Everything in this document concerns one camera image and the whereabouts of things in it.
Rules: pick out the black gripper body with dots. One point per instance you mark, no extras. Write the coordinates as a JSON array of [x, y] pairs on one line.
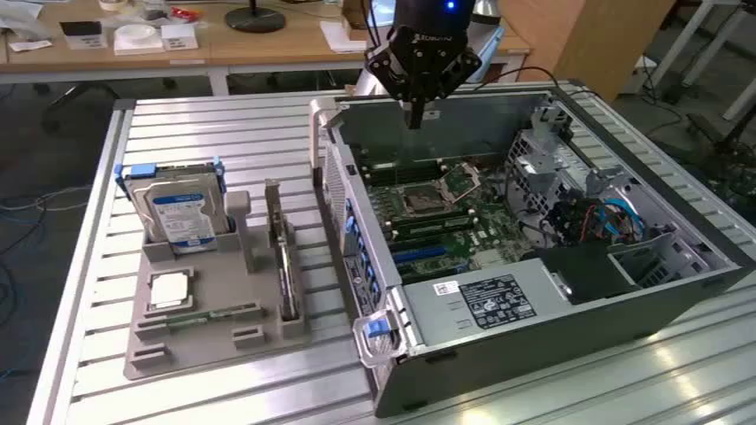
[[433, 17]]

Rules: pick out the Nvidia graphics card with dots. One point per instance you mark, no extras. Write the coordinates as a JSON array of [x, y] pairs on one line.
[[286, 274]]

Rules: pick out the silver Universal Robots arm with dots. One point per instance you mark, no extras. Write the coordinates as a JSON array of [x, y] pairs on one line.
[[369, 84]]

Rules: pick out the white paper stack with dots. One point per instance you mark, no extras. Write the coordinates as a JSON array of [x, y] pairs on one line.
[[338, 40]]

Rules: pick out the brown cardboard box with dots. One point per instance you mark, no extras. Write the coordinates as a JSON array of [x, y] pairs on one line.
[[354, 13]]

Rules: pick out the black RAM slot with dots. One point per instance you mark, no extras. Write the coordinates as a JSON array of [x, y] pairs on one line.
[[401, 167], [406, 178]]

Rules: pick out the wooden desk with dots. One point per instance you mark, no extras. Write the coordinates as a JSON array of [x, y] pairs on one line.
[[265, 48]]

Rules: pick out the metal socket cover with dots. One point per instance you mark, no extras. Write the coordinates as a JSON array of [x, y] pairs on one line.
[[457, 181]]

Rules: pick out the wooden cabinet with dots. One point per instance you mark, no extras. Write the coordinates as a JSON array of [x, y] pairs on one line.
[[590, 44]]

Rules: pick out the black lamp base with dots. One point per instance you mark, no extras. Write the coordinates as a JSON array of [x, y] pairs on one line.
[[253, 21]]

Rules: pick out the metal disk bay cage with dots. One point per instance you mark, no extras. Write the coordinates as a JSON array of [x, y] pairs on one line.
[[534, 177]]

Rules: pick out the CPU socket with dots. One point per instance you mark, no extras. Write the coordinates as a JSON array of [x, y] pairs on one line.
[[420, 201]]

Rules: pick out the RAM stick with black heatspreader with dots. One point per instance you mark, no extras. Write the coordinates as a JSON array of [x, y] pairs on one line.
[[430, 224]]

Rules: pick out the green motherboard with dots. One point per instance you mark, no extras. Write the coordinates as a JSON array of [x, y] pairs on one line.
[[501, 226]]

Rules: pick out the plain white box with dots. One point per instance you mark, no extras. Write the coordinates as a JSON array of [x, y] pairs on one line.
[[180, 35]]

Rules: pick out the red packet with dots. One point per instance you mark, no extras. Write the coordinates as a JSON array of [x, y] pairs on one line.
[[184, 14]]

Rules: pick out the blue expansion slot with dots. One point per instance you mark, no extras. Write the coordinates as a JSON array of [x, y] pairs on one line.
[[418, 253]]

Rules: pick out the small dark object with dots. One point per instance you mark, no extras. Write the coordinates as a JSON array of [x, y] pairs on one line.
[[154, 13]]

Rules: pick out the white box with tape roll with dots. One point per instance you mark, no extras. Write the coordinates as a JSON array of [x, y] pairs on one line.
[[138, 44]]

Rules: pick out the hard disk with blue caddy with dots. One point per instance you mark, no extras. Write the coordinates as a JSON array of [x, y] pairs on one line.
[[177, 212]]

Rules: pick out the black floor stand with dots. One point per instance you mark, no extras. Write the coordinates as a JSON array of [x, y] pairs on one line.
[[726, 141]]

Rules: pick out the white tape roll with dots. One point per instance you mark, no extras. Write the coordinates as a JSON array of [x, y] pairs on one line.
[[110, 4]]

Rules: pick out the white box with black lid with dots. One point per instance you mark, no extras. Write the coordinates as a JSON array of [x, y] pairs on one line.
[[85, 42]]

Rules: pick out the grey power supply unit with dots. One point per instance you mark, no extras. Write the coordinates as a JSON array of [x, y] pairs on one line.
[[437, 310]]

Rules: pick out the small metal disk bay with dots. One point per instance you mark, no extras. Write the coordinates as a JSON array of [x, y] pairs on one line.
[[661, 261]]

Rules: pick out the silver CPU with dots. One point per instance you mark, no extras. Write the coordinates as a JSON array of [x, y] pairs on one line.
[[168, 290]]

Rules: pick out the white paper label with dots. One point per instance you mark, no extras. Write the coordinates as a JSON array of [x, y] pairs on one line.
[[29, 45]]

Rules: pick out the green RAM stick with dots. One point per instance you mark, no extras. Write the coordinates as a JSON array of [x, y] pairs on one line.
[[194, 318]]

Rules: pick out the dark grey PC case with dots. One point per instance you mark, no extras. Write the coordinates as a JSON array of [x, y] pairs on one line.
[[530, 354]]

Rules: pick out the clear plastic bags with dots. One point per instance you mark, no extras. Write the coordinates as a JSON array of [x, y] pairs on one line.
[[17, 22]]

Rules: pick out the grey printed parts rack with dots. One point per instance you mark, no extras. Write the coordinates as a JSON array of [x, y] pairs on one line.
[[206, 345]]

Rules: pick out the white table frame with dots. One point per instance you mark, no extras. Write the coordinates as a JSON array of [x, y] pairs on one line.
[[742, 99]]

